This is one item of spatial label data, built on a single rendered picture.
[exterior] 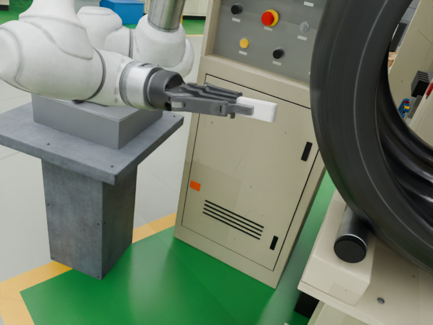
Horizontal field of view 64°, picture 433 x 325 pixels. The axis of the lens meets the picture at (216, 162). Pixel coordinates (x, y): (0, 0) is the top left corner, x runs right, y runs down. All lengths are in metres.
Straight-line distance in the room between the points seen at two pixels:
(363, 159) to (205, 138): 1.00
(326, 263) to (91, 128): 0.83
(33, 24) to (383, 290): 0.70
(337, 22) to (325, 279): 0.37
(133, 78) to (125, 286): 1.06
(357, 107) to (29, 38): 0.46
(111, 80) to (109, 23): 0.49
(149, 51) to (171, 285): 0.95
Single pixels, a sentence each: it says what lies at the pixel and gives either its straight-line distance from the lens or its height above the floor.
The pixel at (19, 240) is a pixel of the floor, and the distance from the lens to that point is 1.80.
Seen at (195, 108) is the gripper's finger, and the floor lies 1.00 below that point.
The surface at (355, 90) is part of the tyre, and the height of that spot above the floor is 1.12.
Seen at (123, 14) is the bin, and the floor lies 0.15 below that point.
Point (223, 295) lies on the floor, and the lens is 1.59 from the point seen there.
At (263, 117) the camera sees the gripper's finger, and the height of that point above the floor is 1.01.
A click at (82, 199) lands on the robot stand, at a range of 1.35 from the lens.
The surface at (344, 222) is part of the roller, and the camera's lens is 0.58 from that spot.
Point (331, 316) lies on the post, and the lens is 1.18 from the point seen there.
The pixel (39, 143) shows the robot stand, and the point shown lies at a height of 0.65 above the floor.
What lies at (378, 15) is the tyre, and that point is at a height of 1.20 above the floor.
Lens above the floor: 1.23
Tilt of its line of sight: 31 degrees down
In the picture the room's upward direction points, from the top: 12 degrees clockwise
